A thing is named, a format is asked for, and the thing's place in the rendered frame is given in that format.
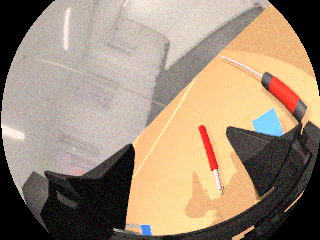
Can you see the blue block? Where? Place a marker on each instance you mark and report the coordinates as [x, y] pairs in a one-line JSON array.
[[268, 123]]

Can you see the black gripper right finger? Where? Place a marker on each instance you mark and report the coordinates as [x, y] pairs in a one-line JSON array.
[[262, 154]]

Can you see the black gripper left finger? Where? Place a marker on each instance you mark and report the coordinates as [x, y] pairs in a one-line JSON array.
[[104, 189]]

